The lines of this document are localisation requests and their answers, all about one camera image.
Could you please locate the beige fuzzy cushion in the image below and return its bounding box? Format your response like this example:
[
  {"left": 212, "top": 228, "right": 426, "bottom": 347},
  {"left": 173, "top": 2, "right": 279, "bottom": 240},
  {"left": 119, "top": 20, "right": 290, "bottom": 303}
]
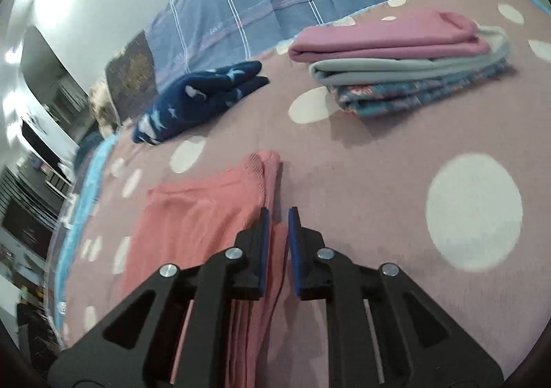
[{"left": 88, "top": 80, "right": 119, "bottom": 137}]

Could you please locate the mauve polka dot blanket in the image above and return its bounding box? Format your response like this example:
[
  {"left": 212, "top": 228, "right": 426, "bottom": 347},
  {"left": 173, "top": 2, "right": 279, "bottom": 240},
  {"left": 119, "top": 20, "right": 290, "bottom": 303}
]
[{"left": 56, "top": 0, "right": 551, "bottom": 388}]

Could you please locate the dark brown cushion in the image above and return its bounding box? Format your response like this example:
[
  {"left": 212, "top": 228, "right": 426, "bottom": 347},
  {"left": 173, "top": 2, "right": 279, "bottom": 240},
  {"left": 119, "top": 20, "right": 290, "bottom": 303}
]
[{"left": 104, "top": 29, "right": 158, "bottom": 124}]

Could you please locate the dark cabinet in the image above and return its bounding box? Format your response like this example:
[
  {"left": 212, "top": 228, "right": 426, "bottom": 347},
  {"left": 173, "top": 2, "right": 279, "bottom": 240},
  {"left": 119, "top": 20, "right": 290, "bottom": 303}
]
[{"left": 19, "top": 24, "right": 102, "bottom": 143}]

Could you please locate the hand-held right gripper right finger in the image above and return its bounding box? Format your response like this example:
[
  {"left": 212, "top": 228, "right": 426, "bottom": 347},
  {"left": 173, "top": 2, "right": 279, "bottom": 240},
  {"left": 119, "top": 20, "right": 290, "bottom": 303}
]
[{"left": 288, "top": 206, "right": 504, "bottom": 388}]

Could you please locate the salmon pink garment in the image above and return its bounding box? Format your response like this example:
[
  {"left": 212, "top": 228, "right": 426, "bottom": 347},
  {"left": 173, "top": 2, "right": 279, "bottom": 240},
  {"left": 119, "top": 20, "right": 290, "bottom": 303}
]
[{"left": 121, "top": 150, "right": 289, "bottom": 388}]

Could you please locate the navy star print garment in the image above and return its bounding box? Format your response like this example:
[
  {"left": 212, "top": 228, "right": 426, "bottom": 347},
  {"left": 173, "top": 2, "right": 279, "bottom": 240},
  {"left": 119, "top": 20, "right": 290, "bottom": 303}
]
[{"left": 131, "top": 60, "right": 270, "bottom": 145}]

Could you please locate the pale grey folded garment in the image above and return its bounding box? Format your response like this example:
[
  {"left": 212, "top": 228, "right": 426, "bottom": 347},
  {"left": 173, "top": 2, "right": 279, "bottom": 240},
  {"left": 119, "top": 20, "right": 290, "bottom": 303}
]
[{"left": 309, "top": 25, "right": 513, "bottom": 86}]

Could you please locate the pink folded garment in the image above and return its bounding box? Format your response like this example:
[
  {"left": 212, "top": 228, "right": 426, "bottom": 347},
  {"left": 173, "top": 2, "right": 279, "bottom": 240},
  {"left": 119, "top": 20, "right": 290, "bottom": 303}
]
[{"left": 288, "top": 10, "right": 491, "bottom": 62}]

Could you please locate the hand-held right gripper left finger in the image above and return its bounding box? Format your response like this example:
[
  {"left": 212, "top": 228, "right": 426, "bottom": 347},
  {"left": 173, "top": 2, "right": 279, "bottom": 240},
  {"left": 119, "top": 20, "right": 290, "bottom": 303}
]
[{"left": 47, "top": 206, "right": 271, "bottom": 388}]

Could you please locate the blue floral folded garment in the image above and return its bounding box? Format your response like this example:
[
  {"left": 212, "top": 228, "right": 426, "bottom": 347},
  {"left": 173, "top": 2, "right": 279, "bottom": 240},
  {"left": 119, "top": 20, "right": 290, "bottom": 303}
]
[{"left": 326, "top": 56, "right": 511, "bottom": 118}]

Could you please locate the light blue sheet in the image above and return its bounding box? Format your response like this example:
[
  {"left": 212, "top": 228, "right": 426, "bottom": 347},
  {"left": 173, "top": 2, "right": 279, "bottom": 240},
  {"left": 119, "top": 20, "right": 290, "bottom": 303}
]
[{"left": 54, "top": 132, "right": 119, "bottom": 311}]

